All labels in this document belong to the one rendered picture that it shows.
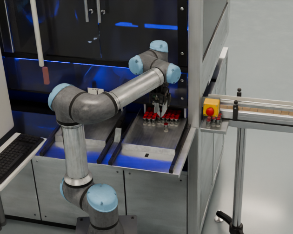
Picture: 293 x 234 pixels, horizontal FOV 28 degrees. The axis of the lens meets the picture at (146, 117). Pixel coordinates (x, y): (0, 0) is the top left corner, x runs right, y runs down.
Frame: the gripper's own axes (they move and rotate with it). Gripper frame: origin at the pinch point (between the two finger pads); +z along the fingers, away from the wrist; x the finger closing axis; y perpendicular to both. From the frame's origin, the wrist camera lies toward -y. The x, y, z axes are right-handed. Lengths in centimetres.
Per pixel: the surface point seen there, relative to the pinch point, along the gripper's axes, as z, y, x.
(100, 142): 19.3, 1.3, -30.1
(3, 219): 86, -7, -97
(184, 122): 20.7, -28.7, 4.7
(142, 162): 21.5, 9.8, -7.0
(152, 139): 21.0, -10.1, -7.4
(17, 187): 77, -25, -95
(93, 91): 6.2, -24.3, -42.0
